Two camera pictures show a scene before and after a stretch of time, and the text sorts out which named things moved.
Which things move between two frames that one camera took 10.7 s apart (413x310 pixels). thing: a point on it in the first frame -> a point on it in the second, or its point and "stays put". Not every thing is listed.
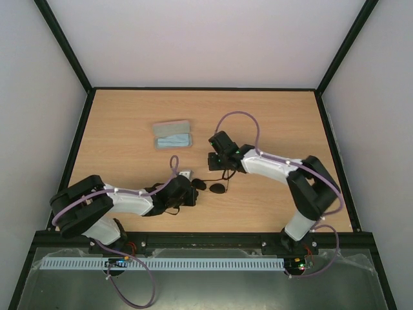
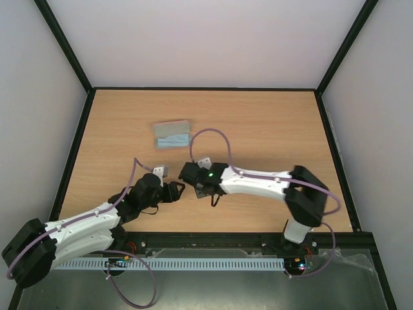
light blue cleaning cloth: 173,141 stays put
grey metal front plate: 329,279 stays put
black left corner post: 48,13 stays put
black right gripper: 212,160 -> 188,172
